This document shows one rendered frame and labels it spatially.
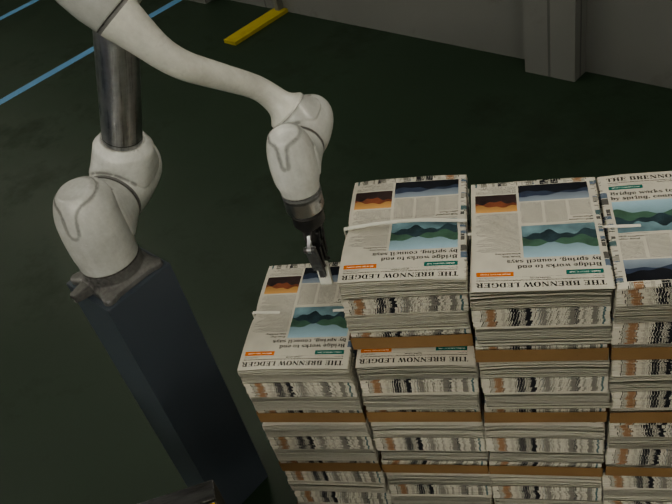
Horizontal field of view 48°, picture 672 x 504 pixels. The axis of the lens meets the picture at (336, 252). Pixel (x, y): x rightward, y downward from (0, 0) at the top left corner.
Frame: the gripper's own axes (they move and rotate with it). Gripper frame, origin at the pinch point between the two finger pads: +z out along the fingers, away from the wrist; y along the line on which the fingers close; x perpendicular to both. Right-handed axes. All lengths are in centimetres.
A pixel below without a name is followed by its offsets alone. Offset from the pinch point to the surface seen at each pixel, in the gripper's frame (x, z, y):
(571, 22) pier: -78, 62, 243
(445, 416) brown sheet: -26.9, 32.9, -18.6
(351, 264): -9.9, -10.4, -8.6
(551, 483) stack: -52, 63, -19
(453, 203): -32.0, -10.0, 11.5
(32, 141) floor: 247, 96, 235
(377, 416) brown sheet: -9.8, 32.9, -18.6
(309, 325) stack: 5.9, 13.2, -5.1
